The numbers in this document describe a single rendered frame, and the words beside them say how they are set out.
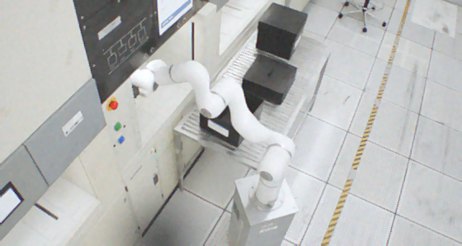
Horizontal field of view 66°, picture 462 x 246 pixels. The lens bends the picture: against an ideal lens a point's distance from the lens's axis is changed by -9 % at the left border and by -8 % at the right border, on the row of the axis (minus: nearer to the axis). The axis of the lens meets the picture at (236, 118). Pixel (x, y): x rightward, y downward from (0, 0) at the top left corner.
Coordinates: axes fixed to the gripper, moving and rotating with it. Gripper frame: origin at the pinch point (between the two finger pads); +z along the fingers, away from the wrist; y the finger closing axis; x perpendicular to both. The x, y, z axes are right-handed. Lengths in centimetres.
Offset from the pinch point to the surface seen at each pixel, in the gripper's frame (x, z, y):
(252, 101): -34, -69, 43
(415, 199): -122, -207, 86
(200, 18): 16, -35, 40
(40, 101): 44, -27, -59
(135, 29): 39, -30, -8
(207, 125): -39, -52, 18
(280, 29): -21, -64, 102
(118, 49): 37, -30, -20
